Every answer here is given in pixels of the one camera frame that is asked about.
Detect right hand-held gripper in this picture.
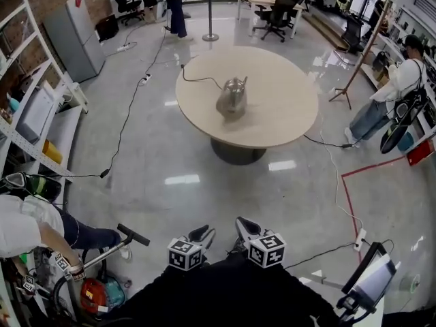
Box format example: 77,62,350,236
235,217,286,269

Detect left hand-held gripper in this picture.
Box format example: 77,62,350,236
166,224,217,272

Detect steel electric kettle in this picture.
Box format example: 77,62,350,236
215,76,249,115

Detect person's black clothing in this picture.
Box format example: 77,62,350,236
102,250,341,327

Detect metal vacuum wand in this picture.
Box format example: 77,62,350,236
67,223,151,279

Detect red floor tape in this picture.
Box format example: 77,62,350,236
341,155,409,264

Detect black tablet monitor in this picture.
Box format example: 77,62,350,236
337,241,399,320

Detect red teal vacuum cleaner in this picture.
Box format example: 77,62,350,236
50,247,127,323

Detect green white roll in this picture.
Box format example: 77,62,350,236
400,273,422,292

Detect black pouch with green trim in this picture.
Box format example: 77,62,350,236
0,172,63,204
379,90,432,155

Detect white curved counter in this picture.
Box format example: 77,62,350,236
44,106,86,197

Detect yellow container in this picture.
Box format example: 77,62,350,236
42,140,64,165

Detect teal bin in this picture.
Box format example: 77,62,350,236
396,131,415,153

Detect wooden coat stand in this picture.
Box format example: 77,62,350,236
328,0,392,110

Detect red box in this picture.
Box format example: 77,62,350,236
407,138,436,166

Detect white shelf rack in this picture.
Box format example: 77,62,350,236
0,0,89,183

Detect black pole stand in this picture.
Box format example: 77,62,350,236
202,0,220,43

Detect white box appliance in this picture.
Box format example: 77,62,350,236
15,80,57,146

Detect wooden step platform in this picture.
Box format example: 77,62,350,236
301,10,352,49

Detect black bag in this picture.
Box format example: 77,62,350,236
95,14,120,42

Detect white display shelving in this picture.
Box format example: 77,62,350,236
360,5,436,142

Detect silver refrigerator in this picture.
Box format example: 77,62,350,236
43,0,106,84

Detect thin black cable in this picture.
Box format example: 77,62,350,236
284,242,358,270

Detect dark table pedestal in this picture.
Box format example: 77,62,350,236
210,136,267,166

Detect white floor cable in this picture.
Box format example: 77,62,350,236
318,110,365,231

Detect black floor cable with adapter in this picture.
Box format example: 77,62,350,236
99,15,187,179
302,133,355,149

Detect black power cable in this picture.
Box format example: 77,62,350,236
180,64,225,90

